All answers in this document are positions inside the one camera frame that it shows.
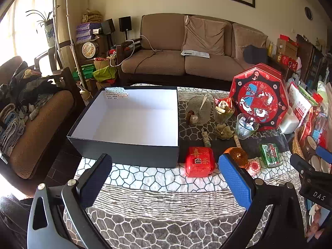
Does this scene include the beige sofa cushion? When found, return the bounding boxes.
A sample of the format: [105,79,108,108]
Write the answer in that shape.
[182,16,227,56]

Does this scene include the red tea tin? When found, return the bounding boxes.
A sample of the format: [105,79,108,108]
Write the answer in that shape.
[185,146,216,178]

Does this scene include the dark blue cushion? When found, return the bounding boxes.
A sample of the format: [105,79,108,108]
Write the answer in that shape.
[243,45,267,64]

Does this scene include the stack of purple packs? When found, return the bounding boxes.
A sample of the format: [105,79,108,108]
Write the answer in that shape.
[76,22,101,43]

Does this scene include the wicker basket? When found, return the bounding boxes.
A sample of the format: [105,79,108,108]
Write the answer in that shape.
[293,126,332,173]

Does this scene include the white standing pole rack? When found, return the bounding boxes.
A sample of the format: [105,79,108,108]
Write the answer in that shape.
[50,0,89,91]

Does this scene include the white plastic spoon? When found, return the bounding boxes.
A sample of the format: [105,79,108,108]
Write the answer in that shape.
[199,94,216,110]

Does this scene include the glass bowl with spoon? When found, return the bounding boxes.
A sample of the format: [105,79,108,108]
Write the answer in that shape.
[187,96,212,125]

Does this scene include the glass cup with paper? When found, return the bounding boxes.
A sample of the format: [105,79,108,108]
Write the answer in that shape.
[236,114,259,139]

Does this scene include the large black cardboard box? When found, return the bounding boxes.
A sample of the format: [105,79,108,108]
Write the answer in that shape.
[67,85,180,168]

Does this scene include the glass bowl with snacks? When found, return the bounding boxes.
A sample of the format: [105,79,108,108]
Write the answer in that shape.
[213,97,235,123]

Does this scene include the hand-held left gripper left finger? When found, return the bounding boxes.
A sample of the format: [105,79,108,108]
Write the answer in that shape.
[27,154,112,249]

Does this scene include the brass flower-shaped dish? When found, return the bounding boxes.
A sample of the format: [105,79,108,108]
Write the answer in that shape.
[214,123,234,139]

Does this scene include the potted plant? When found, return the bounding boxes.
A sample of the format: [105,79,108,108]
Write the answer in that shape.
[26,10,55,48]

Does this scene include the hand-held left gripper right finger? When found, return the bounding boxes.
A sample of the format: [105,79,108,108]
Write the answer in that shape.
[218,154,309,249]

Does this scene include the black speaker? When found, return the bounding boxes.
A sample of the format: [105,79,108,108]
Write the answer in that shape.
[119,16,132,32]
[101,19,115,35]

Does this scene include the red snack packet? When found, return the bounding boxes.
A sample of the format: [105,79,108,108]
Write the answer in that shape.
[215,97,232,109]

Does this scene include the brown cardboard box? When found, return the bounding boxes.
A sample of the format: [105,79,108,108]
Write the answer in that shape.
[276,38,299,60]

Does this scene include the green plastic bag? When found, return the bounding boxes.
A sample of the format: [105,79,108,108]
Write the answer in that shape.
[93,66,118,82]

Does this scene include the brown armchair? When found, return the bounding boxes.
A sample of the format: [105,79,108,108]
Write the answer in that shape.
[0,56,86,179]

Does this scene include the round cookie tin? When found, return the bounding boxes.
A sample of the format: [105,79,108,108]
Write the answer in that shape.
[82,41,99,58]

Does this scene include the grey white patterned blanket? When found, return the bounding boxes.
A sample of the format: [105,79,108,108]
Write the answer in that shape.
[63,83,309,249]

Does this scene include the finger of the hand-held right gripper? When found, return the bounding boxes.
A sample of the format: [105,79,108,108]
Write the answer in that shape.
[290,154,320,184]
[315,146,332,164]

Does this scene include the red white snack bag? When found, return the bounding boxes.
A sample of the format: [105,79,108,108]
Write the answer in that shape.
[288,82,314,127]

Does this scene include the white cable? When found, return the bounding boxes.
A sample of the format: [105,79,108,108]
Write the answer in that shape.
[109,35,156,67]

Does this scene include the green seaweed snack pack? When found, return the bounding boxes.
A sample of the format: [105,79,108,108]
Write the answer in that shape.
[259,143,284,168]

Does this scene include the red octagonal gift box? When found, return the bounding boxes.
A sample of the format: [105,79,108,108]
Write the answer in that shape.
[229,63,289,131]

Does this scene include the small pink wrapped candy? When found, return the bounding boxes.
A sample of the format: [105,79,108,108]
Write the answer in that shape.
[246,160,260,177]

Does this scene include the brown fabric sofa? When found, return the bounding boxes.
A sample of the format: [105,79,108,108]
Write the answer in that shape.
[117,13,269,89]

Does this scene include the white plastic bag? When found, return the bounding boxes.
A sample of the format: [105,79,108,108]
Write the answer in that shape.
[279,106,301,134]

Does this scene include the pile of clothes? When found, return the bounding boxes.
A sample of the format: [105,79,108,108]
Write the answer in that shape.
[0,62,63,159]

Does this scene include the green plastic crate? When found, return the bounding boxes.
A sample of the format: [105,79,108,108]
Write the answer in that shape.
[73,65,95,79]

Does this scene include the patterned paper tube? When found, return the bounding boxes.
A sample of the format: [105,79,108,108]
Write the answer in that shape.
[202,128,212,148]

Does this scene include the papers on sofa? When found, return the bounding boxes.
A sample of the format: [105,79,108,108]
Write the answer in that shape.
[181,49,210,58]

